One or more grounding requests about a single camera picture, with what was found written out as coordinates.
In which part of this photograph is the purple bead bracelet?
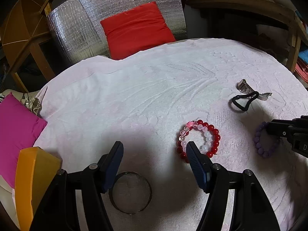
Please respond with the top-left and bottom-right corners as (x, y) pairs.
(253, 121), (281, 159)

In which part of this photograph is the dark metal bangle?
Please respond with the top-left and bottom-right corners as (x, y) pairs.
(109, 171), (153, 215)

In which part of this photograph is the pink clear bead bracelet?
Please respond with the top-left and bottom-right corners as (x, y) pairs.
(178, 120), (214, 154)

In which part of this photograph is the red bead bracelet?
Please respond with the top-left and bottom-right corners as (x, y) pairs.
(176, 119), (221, 164)

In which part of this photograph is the orange cardboard box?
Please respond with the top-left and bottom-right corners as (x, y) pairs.
(15, 147), (61, 230)

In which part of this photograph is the magenta pillow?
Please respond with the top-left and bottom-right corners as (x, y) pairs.
(0, 94), (48, 188)

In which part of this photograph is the wooden shelf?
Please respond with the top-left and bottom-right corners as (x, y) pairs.
(186, 0), (307, 73)

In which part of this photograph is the wooden cabinet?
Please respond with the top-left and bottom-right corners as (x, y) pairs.
(1, 0), (68, 92)

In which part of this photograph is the red pillow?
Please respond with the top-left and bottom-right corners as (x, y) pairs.
(100, 2), (175, 60)

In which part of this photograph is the silver foil insulation sheet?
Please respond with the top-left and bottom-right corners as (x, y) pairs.
(47, 0), (187, 66)

